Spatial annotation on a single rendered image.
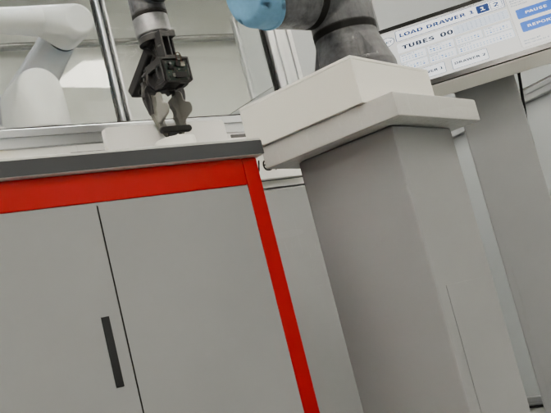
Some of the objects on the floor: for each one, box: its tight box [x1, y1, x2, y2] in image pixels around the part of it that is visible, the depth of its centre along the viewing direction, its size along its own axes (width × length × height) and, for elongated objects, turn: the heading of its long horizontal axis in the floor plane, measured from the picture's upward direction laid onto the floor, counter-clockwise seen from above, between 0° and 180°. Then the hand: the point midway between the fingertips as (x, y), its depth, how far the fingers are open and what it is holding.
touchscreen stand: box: [453, 75, 551, 413], centre depth 238 cm, size 50×45×102 cm
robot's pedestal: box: [263, 92, 531, 413], centre depth 160 cm, size 30×30×76 cm
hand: (171, 131), depth 196 cm, fingers closed on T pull, 3 cm apart
